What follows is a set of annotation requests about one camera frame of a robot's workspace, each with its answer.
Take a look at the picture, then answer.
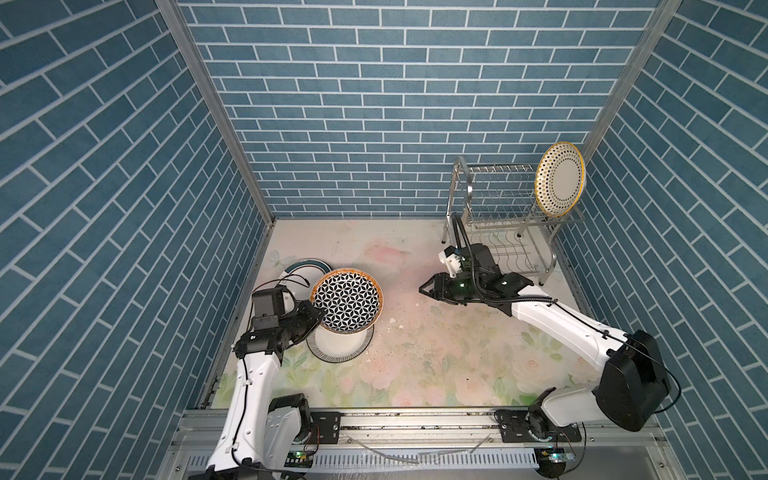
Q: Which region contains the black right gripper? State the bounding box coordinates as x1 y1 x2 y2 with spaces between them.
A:
417 273 482 305

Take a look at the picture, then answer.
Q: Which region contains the white plate black striped rim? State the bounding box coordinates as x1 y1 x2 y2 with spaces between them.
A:
306 327 375 364

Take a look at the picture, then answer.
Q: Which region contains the black white geometric pattern plate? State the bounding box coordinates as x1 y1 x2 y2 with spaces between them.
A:
310 268 383 335

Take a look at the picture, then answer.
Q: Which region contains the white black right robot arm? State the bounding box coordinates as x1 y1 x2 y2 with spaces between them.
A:
418 272 679 441

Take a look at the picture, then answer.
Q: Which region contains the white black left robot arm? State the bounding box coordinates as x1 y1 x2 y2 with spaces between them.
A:
194 300 324 479

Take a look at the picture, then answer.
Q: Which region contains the stainless steel dish rack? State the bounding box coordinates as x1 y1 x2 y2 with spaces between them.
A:
441 156 584 285

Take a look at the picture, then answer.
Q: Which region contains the left base circuit board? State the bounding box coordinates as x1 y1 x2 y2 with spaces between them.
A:
283 451 315 470

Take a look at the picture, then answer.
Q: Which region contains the base circuit board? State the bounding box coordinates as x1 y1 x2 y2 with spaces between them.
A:
534 448 576 479
283 451 315 470

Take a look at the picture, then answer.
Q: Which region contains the yellow rimmed rear plate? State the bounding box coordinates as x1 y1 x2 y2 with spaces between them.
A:
534 141 586 218

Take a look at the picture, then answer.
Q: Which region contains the right base circuit board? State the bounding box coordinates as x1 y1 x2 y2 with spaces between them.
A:
534 448 576 479

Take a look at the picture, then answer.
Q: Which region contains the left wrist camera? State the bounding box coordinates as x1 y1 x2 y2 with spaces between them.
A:
249 285 293 331

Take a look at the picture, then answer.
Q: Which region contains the black corrugated right cable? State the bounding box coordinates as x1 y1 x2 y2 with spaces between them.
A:
451 212 556 304

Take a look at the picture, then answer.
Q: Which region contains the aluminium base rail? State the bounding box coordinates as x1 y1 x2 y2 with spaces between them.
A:
159 405 683 479

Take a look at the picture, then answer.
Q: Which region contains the aluminium left corner post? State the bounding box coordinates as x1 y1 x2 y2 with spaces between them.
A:
156 0 275 228

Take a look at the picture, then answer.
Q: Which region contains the aluminium corner post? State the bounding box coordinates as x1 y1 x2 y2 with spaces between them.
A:
156 0 275 228
581 0 682 164

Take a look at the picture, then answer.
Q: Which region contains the aluminium right corner post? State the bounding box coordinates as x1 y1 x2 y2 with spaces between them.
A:
581 0 682 164

